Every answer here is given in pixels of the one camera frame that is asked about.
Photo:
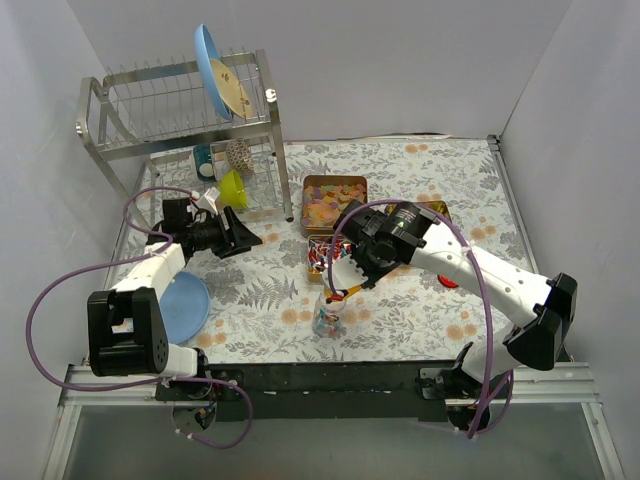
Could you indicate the blue white mug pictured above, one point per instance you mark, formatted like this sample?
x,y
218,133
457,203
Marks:
x,y
203,163

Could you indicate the blue plate on table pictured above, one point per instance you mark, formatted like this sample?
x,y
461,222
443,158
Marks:
x,y
184,306

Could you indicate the tin of pastel gummies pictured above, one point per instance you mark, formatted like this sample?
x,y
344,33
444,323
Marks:
x,y
324,198

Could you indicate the green bowl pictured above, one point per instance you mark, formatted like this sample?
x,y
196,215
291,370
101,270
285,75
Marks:
x,y
231,191

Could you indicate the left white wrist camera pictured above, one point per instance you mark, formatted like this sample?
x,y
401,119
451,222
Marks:
x,y
206,200

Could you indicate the clear glass jar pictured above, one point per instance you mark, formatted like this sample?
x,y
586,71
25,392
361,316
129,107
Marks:
x,y
327,319

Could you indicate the tin of lollipops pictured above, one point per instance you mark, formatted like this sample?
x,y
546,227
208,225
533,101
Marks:
x,y
318,247

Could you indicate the blue plate in rack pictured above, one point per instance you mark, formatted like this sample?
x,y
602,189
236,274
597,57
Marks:
x,y
206,51

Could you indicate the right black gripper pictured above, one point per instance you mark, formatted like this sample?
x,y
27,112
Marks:
x,y
373,272

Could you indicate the floral table mat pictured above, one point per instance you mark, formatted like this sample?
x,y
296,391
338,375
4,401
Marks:
x,y
265,304

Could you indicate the steel dish rack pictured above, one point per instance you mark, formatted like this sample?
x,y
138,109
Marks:
x,y
159,114

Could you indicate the tin of star candies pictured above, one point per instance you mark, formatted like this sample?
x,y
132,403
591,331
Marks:
x,y
438,206

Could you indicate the yellow plastic scoop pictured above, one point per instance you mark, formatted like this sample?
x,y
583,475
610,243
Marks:
x,y
339,295

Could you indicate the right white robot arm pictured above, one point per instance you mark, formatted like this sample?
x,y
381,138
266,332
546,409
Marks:
x,y
528,315

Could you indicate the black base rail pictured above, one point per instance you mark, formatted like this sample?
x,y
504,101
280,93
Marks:
x,y
350,390

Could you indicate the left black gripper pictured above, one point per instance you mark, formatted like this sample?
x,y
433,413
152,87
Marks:
x,y
228,235

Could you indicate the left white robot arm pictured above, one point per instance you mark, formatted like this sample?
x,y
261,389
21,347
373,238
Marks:
x,y
126,330

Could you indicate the red jar lid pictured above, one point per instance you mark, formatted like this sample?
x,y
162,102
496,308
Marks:
x,y
446,282

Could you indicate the cream floral plate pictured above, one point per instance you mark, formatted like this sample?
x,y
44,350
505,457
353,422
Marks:
x,y
231,90

